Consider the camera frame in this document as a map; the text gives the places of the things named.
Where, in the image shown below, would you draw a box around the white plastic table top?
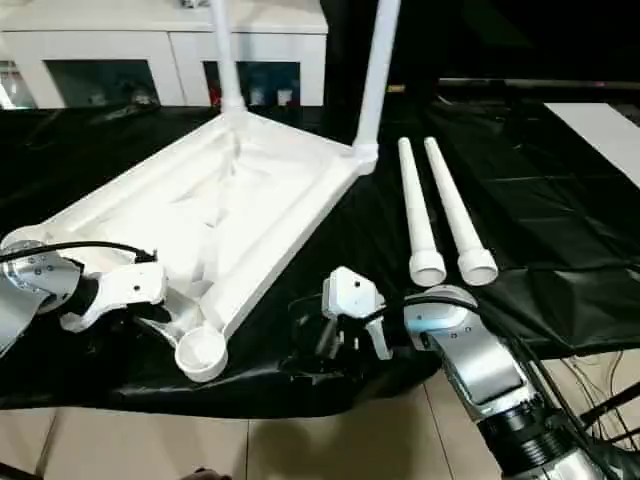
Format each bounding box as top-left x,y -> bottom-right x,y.
0,97 -> 380,384

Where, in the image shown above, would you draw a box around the white plastic table leg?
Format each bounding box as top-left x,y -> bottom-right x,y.
397,138 -> 448,287
352,0 -> 401,151
209,0 -> 250,114
423,137 -> 499,287

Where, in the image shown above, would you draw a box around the black work surface mat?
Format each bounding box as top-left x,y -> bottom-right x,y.
0,102 -> 640,419

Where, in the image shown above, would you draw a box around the white and turquoise rack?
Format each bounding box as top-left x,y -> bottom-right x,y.
0,59 -> 39,109

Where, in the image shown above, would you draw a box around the white glass-door cabinet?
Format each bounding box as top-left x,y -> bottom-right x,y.
0,0 -> 330,109

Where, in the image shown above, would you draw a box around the black tripod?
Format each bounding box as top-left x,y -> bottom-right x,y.
579,387 -> 640,424

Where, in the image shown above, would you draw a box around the black metal bar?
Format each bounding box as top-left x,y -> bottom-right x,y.
439,78 -> 640,90

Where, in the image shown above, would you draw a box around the white flat board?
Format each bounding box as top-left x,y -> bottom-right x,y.
543,102 -> 640,189

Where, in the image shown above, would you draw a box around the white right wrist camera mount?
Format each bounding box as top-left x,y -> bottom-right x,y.
321,266 -> 394,361

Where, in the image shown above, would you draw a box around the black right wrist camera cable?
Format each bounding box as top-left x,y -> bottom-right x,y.
287,292 -> 611,480

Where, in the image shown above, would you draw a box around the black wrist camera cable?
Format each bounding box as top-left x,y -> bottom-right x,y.
0,241 -> 159,264
287,292 -> 611,480

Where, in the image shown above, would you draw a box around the black left wrist camera cable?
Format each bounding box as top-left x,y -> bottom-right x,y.
0,241 -> 159,264

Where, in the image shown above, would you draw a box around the black floor cables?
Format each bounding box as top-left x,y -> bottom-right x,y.
559,344 -> 640,451

